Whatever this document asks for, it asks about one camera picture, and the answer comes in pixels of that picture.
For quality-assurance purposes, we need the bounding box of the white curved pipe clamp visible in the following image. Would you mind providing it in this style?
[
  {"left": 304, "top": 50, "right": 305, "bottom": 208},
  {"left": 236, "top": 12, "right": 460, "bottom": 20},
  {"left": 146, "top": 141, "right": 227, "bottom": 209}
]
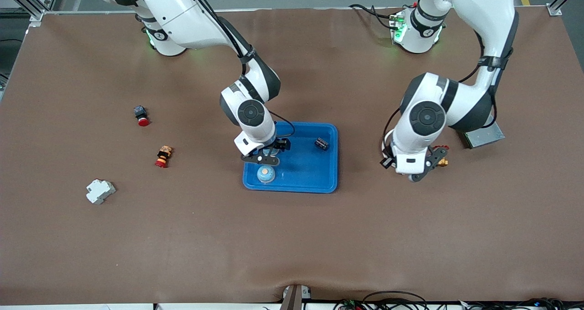
[{"left": 381, "top": 130, "right": 394, "bottom": 158}]

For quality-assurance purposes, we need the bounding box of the blue plastic tray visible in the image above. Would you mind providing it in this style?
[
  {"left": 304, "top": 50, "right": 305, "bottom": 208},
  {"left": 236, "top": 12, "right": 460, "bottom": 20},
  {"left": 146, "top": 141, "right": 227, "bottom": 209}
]
[{"left": 242, "top": 121, "right": 339, "bottom": 194}]

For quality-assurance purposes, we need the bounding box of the grey metal box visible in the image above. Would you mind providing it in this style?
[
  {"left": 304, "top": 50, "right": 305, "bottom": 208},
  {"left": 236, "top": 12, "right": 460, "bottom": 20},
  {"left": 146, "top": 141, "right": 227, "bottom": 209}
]
[{"left": 464, "top": 123, "right": 506, "bottom": 149}]

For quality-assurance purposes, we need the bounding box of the brown table mat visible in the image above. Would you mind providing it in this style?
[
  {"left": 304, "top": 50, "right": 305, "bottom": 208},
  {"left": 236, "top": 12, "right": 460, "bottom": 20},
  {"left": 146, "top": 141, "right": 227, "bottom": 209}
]
[{"left": 0, "top": 6, "right": 584, "bottom": 307}]

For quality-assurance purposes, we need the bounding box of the red button yellow body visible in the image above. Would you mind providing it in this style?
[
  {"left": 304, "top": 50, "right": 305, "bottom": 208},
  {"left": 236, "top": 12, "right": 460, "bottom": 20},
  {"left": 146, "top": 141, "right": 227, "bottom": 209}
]
[{"left": 154, "top": 146, "right": 173, "bottom": 169}]

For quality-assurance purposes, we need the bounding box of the red button black body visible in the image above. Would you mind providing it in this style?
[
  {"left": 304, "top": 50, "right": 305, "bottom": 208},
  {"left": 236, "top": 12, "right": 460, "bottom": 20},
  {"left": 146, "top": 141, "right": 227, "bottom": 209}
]
[{"left": 133, "top": 105, "right": 151, "bottom": 127}]

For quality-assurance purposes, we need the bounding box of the white circuit breaker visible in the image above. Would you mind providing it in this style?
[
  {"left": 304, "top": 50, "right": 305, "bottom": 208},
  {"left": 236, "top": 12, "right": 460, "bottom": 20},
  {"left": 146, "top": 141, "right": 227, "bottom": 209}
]
[{"left": 86, "top": 179, "right": 116, "bottom": 205}]

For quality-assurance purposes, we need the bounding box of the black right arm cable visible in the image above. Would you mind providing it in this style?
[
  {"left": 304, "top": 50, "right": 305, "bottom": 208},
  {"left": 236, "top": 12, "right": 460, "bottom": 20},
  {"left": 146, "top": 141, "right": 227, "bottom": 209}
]
[{"left": 182, "top": 0, "right": 296, "bottom": 139}]

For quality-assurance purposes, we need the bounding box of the brass valve red handle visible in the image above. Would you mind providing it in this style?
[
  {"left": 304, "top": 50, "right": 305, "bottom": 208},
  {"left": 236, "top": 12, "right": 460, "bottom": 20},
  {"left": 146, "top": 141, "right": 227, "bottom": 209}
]
[{"left": 433, "top": 145, "right": 450, "bottom": 167}]

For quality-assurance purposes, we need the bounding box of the metal table edge bracket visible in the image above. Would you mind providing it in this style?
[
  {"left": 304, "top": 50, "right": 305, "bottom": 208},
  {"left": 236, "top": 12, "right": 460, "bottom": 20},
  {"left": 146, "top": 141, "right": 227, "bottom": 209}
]
[{"left": 281, "top": 284, "right": 312, "bottom": 310}]

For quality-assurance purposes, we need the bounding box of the black cable bundle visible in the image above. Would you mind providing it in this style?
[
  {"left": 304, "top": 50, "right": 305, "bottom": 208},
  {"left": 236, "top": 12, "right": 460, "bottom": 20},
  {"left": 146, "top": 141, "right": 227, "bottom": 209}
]
[
  {"left": 456, "top": 297, "right": 584, "bottom": 310},
  {"left": 333, "top": 291, "right": 432, "bottom": 310}
]

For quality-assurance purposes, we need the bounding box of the black base cable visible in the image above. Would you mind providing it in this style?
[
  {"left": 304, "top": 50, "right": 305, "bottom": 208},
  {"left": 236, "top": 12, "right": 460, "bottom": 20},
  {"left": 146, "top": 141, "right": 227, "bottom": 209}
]
[{"left": 349, "top": 3, "right": 397, "bottom": 30}]

